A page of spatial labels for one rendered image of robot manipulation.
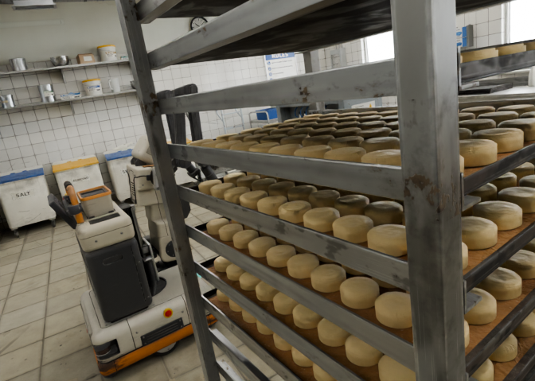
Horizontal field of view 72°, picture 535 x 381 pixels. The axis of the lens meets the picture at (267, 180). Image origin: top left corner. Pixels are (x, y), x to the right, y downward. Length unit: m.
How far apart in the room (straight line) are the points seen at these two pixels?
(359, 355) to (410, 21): 0.42
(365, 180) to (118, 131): 5.74
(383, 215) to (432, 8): 0.29
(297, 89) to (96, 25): 5.79
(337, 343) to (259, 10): 0.45
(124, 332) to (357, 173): 1.89
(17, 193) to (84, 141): 1.18
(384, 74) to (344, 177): 0.11
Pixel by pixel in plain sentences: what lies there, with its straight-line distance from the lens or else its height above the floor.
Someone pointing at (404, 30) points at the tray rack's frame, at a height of 1.35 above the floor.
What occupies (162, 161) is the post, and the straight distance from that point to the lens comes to 0.80.
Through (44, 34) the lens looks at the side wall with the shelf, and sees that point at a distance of 6.08.
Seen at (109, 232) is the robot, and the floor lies 0.76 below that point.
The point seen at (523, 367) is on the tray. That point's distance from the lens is 0.60.
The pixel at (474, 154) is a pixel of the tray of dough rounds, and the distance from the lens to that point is 0.41.
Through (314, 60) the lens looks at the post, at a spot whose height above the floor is 1.37.
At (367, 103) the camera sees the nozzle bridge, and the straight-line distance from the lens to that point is 2.41.
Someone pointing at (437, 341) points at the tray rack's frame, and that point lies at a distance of 0.35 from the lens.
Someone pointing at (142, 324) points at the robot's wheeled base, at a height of 0.24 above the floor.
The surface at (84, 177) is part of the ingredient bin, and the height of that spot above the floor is 0.54.
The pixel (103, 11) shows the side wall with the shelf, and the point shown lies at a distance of 6.20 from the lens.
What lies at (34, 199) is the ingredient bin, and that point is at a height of 0.42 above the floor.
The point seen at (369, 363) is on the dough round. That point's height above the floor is 0.96.
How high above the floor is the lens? 1.33
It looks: 14 degrees down
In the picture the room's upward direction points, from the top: 9 degrees counter-clockwise
